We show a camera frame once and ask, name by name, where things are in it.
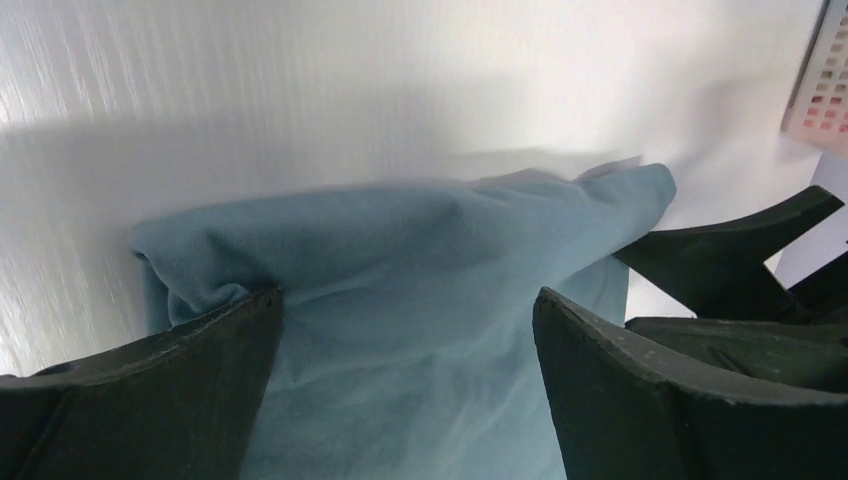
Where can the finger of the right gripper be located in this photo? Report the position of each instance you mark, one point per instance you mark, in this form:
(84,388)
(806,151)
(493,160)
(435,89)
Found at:
(805,356)
(718,271)

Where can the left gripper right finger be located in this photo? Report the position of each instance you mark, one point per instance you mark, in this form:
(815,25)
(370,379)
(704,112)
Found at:
(626,407)

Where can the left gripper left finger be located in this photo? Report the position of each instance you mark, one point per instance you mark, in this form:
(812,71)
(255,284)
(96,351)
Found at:
(180,404)

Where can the teal grey t-shirt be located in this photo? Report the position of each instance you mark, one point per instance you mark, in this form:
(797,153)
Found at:
(408,349)

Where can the white plastic basket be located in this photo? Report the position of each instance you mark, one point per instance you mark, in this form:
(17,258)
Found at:
(816,113)

